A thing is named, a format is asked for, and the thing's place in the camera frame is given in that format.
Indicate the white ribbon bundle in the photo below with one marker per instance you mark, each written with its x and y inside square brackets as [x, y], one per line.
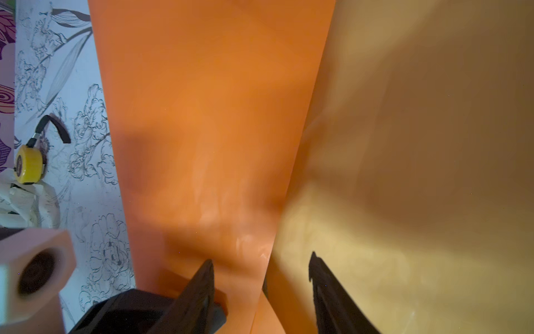
[28, 206]

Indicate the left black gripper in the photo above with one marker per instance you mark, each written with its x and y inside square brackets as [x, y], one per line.
[133, 311]

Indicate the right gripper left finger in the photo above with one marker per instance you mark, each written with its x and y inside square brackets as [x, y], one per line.
[192, 311]

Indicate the yellow tape measure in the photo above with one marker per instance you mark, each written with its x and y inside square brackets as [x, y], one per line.
[29, 161]

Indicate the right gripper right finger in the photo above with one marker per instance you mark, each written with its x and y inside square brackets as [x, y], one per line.
[335, 311]

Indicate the orange wrapping paper sheet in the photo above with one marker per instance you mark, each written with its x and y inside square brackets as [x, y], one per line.
[392, 139]

